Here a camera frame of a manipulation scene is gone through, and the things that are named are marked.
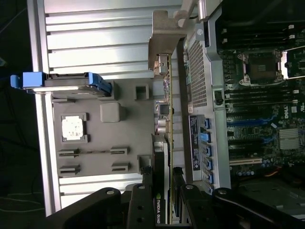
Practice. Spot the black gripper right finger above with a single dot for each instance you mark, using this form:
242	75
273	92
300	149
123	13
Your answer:
197	210

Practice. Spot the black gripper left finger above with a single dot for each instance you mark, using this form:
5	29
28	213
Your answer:
140	210

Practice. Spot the white expansion slot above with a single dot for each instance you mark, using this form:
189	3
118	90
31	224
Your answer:
245	161

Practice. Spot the blue slot clip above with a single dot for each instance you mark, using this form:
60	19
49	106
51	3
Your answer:
206	138

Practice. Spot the green RAM stick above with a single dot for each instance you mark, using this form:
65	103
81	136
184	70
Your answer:
95	151

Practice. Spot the grey power supply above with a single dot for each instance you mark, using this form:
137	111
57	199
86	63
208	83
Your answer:
286	202

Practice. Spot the grey parts rack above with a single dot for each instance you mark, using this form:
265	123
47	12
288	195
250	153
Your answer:
133	119

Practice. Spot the blue expansion slot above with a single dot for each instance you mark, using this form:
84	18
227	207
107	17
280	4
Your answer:
247	122

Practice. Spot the silver CPU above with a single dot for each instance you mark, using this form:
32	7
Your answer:
72	128

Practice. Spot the silver chipset heat sink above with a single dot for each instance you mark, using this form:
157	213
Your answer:
288	138

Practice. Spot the green Dell motherboard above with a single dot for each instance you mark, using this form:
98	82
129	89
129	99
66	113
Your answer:
262	107

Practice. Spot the open black PC case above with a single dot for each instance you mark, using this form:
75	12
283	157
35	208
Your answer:
218	71

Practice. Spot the hard disk with blue carrier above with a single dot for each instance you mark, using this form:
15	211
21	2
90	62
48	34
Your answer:
66	81

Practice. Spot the CPU socket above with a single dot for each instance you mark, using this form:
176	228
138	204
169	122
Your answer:
261	65

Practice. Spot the metal socket cover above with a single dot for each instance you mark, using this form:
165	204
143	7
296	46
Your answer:
295	63

